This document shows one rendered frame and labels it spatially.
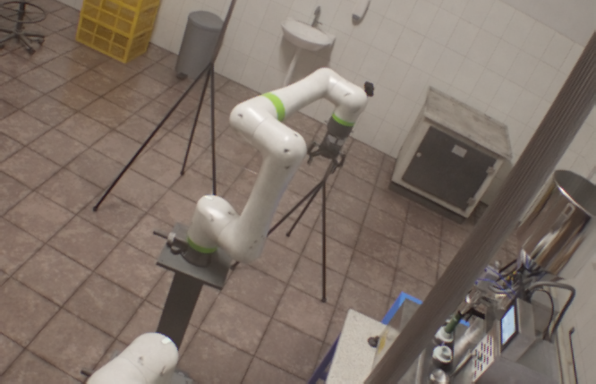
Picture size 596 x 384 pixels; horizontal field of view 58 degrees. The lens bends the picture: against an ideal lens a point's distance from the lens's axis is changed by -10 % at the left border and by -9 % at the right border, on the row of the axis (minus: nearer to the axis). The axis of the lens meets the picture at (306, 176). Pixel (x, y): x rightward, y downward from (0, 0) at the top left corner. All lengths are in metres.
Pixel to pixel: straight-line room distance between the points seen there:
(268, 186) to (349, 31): 3.64
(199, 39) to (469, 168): 2.63
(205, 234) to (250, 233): 0.20
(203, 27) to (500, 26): 2.63
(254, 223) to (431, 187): 3.25
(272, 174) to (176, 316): 0.85
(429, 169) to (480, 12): 1.46
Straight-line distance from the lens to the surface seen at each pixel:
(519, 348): 1.80
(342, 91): 2.13
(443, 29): 5.27
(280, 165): 1.79
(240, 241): 1.98
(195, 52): 5.43
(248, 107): 1.85
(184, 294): 2.31
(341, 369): 2.32
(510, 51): 5.33
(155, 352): 1.55
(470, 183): 5.01
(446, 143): 4.86
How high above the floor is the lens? 2.39
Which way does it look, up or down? 30 degrees down
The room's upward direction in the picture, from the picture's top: 25 degrees clockwise
